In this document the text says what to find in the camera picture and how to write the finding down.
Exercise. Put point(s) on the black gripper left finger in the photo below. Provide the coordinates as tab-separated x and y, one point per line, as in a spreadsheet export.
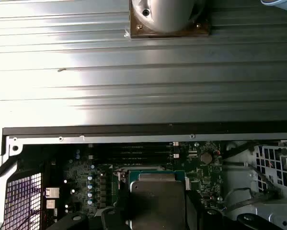
114	220

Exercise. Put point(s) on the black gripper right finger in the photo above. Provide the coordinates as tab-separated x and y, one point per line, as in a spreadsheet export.
194	215

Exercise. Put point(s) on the metal socket cover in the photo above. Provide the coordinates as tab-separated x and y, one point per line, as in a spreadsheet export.
187	184

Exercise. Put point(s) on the silver green CPU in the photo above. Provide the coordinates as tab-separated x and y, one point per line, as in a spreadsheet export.
157	203

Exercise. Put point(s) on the CPU socket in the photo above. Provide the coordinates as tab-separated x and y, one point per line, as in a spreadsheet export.
121	177

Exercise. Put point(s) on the black RAM slot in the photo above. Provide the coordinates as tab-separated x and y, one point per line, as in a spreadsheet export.
133	162
133	145
133	157
133	151

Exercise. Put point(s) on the green motherboard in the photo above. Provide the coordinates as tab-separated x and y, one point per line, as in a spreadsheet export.
200	172

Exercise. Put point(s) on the round coin cell battery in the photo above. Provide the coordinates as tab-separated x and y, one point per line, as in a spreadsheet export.
206	158

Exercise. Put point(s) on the small silver port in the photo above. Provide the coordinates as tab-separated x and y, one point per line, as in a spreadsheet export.
51	204

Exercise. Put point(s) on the silver network port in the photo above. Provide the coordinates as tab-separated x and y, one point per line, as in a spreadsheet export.
52	192

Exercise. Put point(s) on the silver drive cage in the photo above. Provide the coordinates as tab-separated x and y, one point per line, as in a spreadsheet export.
257	155

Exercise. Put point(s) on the black PC case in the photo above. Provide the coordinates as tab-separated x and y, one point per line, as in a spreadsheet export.
133	131

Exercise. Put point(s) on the pale blue rounded cap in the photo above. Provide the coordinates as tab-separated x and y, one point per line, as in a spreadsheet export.
282	3

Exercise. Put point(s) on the square brown base plate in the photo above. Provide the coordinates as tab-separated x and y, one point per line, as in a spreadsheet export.
205	32

